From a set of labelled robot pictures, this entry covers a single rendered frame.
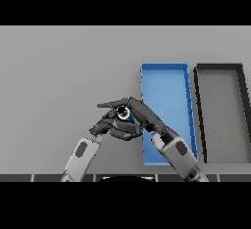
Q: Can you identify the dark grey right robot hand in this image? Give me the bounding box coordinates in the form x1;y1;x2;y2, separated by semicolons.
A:
96;96;171;140

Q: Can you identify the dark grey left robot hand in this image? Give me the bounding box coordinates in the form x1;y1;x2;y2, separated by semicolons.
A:
88;110;144;141

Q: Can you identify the blue pipe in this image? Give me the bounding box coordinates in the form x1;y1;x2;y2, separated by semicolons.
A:
116;104;136;123

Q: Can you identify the blue bin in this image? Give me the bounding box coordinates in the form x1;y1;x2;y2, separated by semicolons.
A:
139;63;199;166

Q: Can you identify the dark grey bin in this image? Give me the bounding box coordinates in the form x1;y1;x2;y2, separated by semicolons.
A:
192;63;251;164

